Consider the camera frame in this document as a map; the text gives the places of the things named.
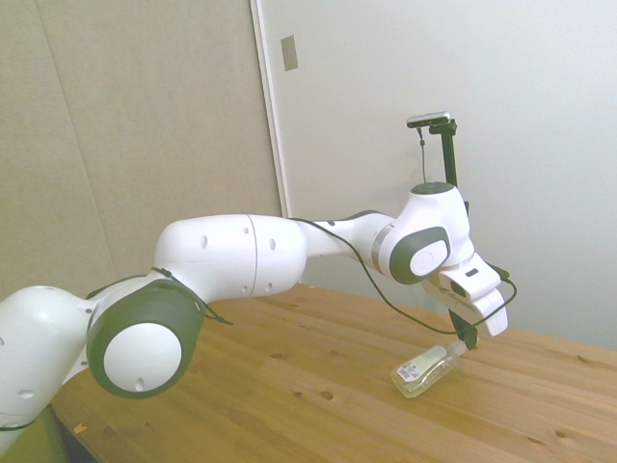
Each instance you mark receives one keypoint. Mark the black camera stand pole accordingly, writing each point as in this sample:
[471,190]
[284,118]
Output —
[449,154]

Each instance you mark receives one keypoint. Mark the grey blank wall plate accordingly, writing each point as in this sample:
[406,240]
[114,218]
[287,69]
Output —
[289,53]

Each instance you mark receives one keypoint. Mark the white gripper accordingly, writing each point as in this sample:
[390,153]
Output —
[494,313]

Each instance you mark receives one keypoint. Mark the white vertical wall trim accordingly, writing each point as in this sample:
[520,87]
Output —
[270,96]

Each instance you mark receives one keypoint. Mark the grey stereo camera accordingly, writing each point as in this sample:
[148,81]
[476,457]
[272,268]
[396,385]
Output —
[429,119]

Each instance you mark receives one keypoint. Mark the clear sanitizer pump bottle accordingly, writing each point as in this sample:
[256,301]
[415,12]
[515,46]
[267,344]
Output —
[424,371]

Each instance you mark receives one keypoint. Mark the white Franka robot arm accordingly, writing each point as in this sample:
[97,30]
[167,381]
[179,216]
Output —
[231,255]

